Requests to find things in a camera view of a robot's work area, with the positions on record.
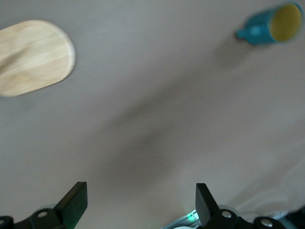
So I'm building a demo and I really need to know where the wooden mug rack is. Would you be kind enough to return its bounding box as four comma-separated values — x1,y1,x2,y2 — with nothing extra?
0,20,76,97

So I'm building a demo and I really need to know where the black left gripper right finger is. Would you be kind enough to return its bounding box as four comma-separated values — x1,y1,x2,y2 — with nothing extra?
195,183,286,229

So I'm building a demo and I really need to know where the teal mug with yellow inside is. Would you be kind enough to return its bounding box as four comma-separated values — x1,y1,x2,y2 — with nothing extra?
235,1,305,45

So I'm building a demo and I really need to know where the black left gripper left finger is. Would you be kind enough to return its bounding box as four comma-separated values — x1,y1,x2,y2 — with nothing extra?
0,181,88,229

